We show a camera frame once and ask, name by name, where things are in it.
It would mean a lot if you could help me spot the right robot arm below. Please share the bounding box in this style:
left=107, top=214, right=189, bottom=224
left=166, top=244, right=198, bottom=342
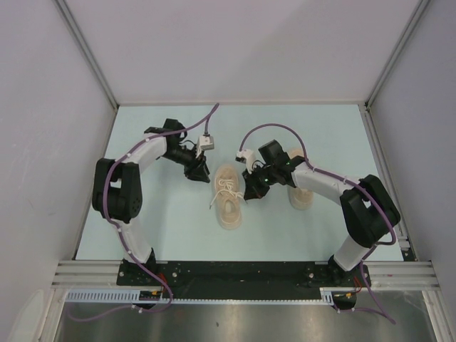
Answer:
left=236, top=140, right=400, bottom=286

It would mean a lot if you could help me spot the beige lace sneaker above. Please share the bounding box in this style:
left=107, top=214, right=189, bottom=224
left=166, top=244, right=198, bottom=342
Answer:
left=212, top=164, right=242, bottom=230
left=287, top=148, right=314, bottom=210

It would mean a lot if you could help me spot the aluminium corner post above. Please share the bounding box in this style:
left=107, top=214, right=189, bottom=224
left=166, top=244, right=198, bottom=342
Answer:
left=363, top=0, right=432, bottom=108
left=53, top=0, right=119, bottom=110

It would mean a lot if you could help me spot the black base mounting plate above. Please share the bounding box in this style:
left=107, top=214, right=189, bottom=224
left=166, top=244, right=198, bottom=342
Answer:
left=117, top=261, right=372, bottom=301

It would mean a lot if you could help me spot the aluminium corner post right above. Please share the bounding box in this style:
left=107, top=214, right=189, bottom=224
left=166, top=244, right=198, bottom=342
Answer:
left=363, top=0, right=432, bottom=108

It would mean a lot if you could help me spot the white slotted cable duct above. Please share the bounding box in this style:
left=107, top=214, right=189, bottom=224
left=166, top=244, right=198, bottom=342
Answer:
left=66, top=286, right=357, bottom=306

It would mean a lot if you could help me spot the aluminium frame rail front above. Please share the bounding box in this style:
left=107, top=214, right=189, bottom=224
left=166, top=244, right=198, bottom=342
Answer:
left=53, top=260, right=440, bottom=291

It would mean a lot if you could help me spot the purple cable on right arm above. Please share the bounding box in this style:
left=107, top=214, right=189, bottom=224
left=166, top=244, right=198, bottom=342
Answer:
left=239, top=123, right=397, bottom=325

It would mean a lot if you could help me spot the aluminium corner post left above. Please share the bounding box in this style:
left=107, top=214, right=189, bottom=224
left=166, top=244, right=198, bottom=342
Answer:
left=53, top=0, right=119, bottom=110

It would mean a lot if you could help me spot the white shoelace of sneaker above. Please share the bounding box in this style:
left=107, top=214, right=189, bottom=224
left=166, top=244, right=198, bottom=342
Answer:
left=209, top=179, right=244, bottom=208

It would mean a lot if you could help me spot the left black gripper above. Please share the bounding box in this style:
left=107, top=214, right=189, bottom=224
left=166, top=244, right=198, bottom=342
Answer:
left=162, top=145, right=210, bottom=183

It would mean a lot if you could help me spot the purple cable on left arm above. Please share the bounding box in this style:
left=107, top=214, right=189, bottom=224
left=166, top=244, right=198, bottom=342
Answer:
left=67, top=103, right=220, bottom=322

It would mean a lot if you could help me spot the aluminium side rail right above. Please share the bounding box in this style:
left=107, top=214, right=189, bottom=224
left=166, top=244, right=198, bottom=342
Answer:
left=358, top=103, right=417, bottom=261

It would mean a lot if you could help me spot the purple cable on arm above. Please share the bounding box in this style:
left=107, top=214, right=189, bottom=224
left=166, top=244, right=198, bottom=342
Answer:
left=239, top=123, right=397, bottom=325
left=67, top=103, right=220, bottom=322

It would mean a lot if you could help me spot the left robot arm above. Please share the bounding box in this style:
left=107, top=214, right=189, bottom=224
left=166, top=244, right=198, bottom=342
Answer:
left=92, top=118, right=214, bottom=285

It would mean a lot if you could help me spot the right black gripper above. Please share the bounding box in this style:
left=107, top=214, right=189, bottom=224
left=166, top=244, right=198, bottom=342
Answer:
left=242, top=163, right=278, bottom=200

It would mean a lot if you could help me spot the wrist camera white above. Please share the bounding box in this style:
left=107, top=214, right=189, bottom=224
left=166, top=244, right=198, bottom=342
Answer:
left=235, top=149, right=256, bottom=174
left=196, top=135, right=214, bottom=157

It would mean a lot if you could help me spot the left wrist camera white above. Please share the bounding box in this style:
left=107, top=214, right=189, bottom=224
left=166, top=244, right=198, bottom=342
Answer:
left=196, top=135, right=214, bottom=157

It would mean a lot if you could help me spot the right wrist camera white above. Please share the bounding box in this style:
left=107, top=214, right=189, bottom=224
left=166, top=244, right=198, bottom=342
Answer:
left=235, top=149, right=256, bottom=174

